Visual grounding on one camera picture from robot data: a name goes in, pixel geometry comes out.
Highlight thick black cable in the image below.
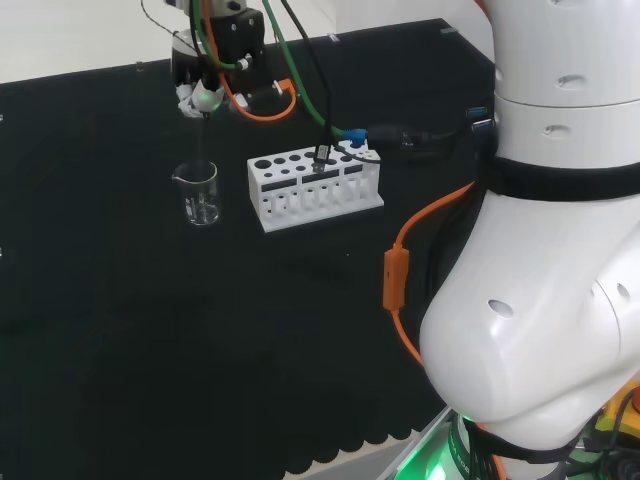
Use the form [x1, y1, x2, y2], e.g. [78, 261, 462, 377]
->
[367, 123, 464, 151]

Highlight green cable with silver plug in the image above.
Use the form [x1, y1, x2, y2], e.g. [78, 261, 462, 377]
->
[191, 0, 250, 71]

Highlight black bench cloth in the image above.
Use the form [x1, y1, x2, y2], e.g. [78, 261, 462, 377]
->
[0, 17, 501, 480]

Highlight yellow stop button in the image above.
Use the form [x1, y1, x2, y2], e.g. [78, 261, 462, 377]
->
[594, 379, 640, 436]

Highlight orange cable with inline box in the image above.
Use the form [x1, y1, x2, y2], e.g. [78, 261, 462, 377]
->
[382, 180, 477, 366]

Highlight green cable with blue plug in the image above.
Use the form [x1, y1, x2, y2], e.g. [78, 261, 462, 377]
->
[260, 0, 369, 146]

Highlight clear glass rod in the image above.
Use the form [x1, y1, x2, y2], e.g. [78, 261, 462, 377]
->
[198, 113, 208, 221]

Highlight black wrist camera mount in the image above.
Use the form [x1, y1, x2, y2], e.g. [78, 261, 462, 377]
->
[208, 8, 281, 111]

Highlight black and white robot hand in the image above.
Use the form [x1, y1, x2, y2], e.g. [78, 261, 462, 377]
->
[171, 49, 225, 120]

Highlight grey metal base plate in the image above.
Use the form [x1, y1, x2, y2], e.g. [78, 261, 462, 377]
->
[384, 405, 454, 480]

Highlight black cable with usb plug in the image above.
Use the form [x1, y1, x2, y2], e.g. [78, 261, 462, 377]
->
[280, 0, 334, 175]

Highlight clear glass beaker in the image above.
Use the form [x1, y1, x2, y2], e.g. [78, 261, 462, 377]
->
[171, 159, 221, 227]

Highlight white test tube rack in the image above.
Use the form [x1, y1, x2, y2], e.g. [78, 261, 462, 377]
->
[246, 139, 386, 234]

